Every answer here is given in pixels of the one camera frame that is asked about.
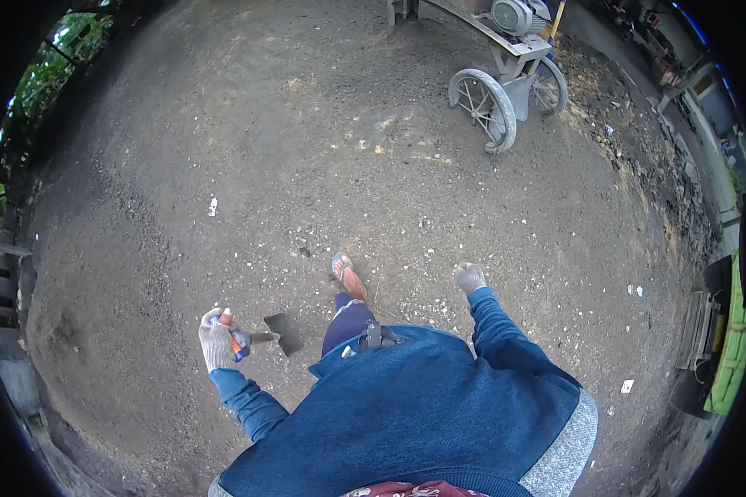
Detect person's left hand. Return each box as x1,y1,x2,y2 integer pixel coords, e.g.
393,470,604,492
198,307,251,374

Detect person's right hand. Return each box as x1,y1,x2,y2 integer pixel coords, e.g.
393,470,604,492
453,262,487,297

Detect person's left fingers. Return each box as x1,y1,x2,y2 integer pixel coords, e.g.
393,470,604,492
200,307,233,330

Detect orange-handled trowel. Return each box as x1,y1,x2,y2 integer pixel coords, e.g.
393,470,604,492
218,312,304,363

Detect person's legs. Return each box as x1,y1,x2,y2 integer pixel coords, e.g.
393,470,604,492
321,251,377,358

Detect person's body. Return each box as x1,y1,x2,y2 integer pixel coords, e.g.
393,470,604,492
208,320,599,497

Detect wheeled grey machine cart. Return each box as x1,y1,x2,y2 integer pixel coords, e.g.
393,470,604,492
388,0,569,155

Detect green and black crates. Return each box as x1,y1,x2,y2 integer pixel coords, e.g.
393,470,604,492
670,251,746,418

